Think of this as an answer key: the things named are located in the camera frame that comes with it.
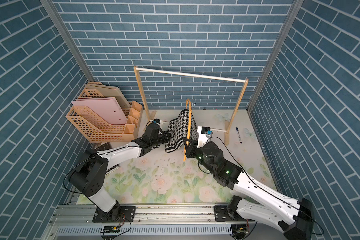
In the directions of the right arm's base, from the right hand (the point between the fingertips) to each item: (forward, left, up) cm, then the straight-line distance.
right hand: (185, 139), depth 68 cm
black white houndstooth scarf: (+10, +5, -7) cm, 13 cm away
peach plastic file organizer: (+13, +54, -14) cm, 58 cm away
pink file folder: (+24, +52, -8) cm, 58 cm away
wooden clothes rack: (+27, -27, -20) cm, 43 cm away
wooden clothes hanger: (+6, -1, +3) cm, 7 cm away
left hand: (+14, +8, -17) cm, 23 cm away
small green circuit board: (-34, +34, -32) cm, 57 cm away
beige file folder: (+34, +54, -2) cm, 64 cm away
